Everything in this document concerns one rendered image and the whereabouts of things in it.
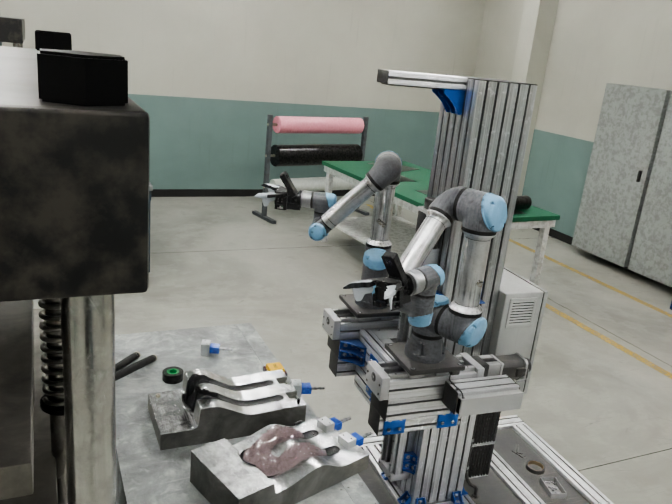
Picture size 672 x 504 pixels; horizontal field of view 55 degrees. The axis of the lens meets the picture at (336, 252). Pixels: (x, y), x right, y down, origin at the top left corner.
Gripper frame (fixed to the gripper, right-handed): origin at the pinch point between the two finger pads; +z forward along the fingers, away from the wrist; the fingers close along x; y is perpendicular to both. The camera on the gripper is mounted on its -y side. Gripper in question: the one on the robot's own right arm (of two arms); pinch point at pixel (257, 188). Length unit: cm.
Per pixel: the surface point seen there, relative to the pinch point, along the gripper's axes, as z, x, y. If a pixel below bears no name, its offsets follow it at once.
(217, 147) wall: 171, 547, 154
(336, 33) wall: 33, 645, 7
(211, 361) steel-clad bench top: 7, -49, 59
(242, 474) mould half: -25, -130, 37
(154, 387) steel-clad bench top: 22, -75, 56
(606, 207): -306, 438, 140
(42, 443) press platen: 5, -173, -7
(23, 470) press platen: -14, -206, -36
